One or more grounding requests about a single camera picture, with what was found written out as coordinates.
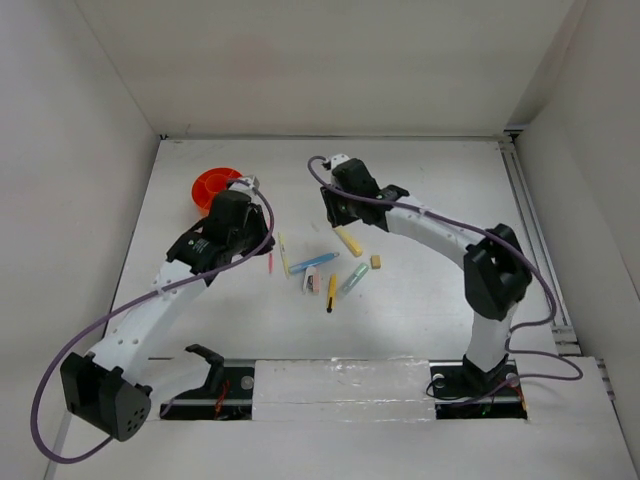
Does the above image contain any pale yellow pen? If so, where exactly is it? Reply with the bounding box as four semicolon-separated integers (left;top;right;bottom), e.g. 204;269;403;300
277;232;290;279

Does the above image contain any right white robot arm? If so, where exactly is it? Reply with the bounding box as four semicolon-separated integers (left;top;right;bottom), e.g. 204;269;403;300
320;154;532;396

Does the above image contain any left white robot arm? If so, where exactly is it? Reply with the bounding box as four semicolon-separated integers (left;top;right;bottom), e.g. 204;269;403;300
60;179;274;442

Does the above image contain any yellow highlighter marker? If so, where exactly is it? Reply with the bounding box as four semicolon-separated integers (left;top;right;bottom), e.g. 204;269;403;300
334;227;363;257

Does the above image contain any orange round divided container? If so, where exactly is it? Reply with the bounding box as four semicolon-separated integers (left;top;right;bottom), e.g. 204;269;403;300
191;167;243;217

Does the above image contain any blue pen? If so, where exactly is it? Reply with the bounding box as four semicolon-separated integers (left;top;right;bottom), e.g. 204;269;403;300
288;252;340;275

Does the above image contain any green highlighter marker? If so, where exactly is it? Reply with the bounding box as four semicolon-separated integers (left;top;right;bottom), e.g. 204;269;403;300
339;263;369;295

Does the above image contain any yellow black-tipped pen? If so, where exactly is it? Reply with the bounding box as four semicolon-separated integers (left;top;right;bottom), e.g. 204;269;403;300
326;274;338;313

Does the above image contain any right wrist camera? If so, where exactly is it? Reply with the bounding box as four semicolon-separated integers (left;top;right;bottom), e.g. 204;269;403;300
321;153;350;171

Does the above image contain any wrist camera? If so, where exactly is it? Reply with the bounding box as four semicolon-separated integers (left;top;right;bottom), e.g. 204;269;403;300
227;175;260;195
321;153;350;171

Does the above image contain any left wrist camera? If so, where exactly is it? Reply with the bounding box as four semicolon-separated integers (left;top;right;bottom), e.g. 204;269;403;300
227;175;260;195

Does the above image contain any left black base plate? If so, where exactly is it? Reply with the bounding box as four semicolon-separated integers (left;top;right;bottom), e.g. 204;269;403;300
159;359;256;421

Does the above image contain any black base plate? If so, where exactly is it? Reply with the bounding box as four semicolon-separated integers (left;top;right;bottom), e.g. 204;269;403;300
159;359;256;421
425;360;528;420

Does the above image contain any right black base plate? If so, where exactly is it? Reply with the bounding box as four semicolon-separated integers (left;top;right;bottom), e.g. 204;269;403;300
425;360;528;420

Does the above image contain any aluminium rail frame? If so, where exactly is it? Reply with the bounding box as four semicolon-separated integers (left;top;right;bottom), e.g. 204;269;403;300
502;128;614;401

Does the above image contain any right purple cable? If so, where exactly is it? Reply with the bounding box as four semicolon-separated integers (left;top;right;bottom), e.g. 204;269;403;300
306;155;585;406

